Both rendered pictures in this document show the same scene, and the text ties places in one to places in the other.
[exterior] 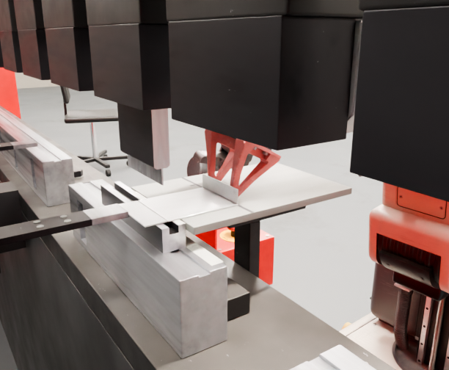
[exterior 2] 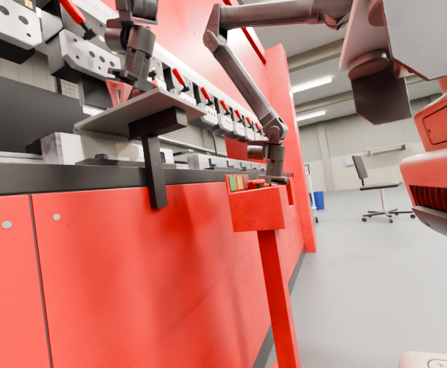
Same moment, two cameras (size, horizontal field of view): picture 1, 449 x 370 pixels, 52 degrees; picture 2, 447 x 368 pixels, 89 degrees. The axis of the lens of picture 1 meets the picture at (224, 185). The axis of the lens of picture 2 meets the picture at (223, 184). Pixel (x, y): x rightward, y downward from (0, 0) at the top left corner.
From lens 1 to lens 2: 0.88 m
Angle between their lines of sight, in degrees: 62
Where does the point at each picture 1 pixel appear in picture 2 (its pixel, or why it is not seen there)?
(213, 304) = (52, 152)
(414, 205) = (442, 134)
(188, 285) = (43, 141)
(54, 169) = (190, 159)
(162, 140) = (81, 92)
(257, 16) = not seen: outside the picture
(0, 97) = (293, 169)
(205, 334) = not seen: hidden behind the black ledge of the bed
